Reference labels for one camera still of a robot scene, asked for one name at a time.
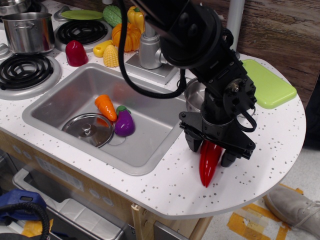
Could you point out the yellow toy corn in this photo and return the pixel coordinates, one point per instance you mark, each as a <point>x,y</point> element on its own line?
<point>110,56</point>

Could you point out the front black stove burner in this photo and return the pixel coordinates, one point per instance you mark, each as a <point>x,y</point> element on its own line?
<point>24,71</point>

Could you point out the rear black stove burner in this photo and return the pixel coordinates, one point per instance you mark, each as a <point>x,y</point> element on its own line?
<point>83,31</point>

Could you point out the green toy plate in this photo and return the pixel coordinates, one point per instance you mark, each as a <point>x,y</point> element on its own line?
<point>82,15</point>

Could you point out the orange toy pumpkin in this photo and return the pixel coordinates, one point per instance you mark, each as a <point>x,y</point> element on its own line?
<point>133,35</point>

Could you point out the yellow toy banana piece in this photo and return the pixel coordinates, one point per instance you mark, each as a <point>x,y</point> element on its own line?
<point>99,49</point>

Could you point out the steel pot lid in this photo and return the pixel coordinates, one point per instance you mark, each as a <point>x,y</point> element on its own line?
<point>92,128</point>

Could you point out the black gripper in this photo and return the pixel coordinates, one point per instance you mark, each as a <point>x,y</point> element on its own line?
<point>228,136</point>

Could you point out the steel bowl at corner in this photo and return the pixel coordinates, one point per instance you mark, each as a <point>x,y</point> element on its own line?
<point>8,7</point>

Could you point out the silver toy faucet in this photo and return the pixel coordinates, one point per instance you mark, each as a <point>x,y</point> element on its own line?
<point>149,62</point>

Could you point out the orange toy carrot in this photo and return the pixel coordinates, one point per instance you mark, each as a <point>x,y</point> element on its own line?
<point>106,107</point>

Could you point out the green toy bitter gourd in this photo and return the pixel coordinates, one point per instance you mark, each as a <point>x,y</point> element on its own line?
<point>112,15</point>

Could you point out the grey oven door handle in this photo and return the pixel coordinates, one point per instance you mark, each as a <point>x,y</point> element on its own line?
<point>71,216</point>

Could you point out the small steel pot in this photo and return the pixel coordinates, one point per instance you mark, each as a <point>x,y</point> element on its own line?
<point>194,95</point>

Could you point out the yellow toy bell pepper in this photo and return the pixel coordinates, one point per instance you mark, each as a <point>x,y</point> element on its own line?
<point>136,17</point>

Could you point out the red toy chili pepper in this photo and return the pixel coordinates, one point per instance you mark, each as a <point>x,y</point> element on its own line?
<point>210,154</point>

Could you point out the purple toy eggplant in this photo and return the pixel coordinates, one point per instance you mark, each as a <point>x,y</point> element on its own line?
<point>124,125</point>

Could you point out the grey shoe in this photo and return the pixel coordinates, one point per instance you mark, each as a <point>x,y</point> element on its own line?
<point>294,209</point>

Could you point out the silver toy sink basin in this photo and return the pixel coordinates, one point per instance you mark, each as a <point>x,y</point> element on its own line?
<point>97,112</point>

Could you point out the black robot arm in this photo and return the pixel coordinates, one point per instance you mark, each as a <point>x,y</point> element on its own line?
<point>192,37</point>

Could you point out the light green cutting board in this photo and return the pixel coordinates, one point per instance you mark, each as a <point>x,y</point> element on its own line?
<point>271,90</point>

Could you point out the blue tool with black hose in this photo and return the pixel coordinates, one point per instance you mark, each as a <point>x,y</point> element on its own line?
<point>26,205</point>

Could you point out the dark red toy pepper piece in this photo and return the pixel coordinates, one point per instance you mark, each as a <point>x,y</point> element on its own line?
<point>75,54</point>

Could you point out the black stove burner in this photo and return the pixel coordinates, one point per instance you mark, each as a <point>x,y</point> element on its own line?
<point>24,71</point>
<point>83,31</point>

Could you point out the large steel pot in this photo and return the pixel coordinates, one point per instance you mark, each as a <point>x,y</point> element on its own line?
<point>29,33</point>

